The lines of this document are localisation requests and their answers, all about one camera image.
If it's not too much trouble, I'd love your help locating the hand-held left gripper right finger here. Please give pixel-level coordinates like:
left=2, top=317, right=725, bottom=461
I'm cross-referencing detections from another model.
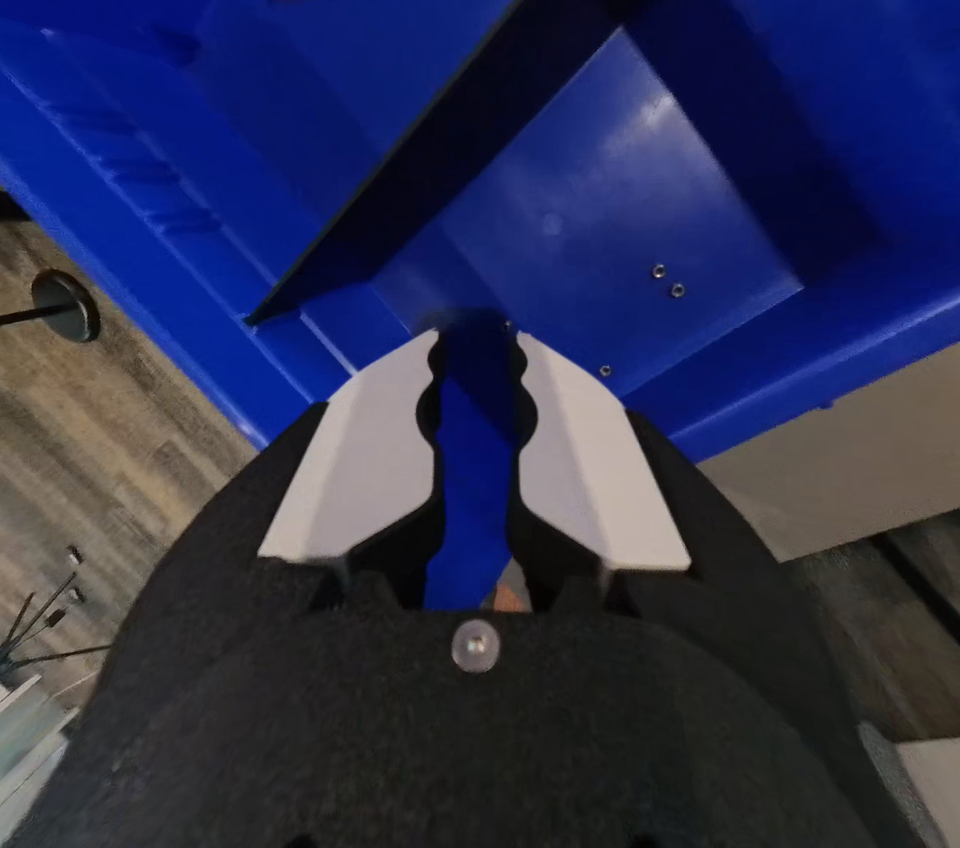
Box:
left=512, top=330, right=693, bottom=575

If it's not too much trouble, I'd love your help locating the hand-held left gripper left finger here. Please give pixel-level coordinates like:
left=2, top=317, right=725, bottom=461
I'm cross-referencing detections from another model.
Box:
left=256, top=329, right=445, bottom=575

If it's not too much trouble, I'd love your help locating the blue plastic bin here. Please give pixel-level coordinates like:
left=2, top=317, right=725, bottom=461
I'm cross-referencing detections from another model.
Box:
left=0, top=0, right=960, bottom=613

